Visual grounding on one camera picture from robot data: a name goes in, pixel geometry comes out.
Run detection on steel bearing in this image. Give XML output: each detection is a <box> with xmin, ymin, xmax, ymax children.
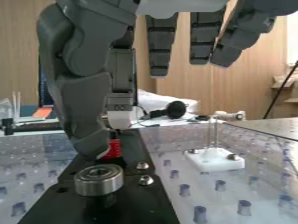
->
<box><xmin>72</xmin><ymin>163</ymin><xmax>125</xmax><ymax>198</ymax></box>

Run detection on small steel dome nut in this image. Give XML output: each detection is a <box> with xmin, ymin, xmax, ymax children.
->
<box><xmin>134</xmin><ymin>161</ymin><xmax>150</xmax><ymax>171</ymax></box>
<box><xmin>137</xmin><ymin>174</ymin><xmax>156</xmax><ymax>187</ymax></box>

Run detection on small white plate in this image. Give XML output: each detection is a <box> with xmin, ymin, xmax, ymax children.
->
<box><xmin>184</xmin><ymin>147</ymin><xmax>246</xmax><ymax>172</ymax></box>

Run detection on black headphones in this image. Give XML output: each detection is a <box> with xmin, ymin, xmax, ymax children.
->
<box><xmin>149</xmin><ymin>100</ymin><xmax>190</xmax><ymax>120</ymax></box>

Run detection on clear box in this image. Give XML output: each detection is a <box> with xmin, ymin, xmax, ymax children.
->
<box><xmin>0</xmin><ymin>120</ymin><xmax>298</xmax><ymax>224</ymax></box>

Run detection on small red cylinder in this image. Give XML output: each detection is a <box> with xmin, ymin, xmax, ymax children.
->
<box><xmin>102</xmin><ymin>138</ymin><xmax>122</xmax><ymax>160</ymax></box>

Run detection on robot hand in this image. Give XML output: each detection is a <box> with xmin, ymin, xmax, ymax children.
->
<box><xmin>36</xmin><ymin>0</ymin><xmax>298</xmax><ymax>160</ymax></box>

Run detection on black plate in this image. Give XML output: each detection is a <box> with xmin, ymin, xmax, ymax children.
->
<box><xmin>17</xmin><ymin>128</ymin><xmax>181</xmax><ymax>224</ymax></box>

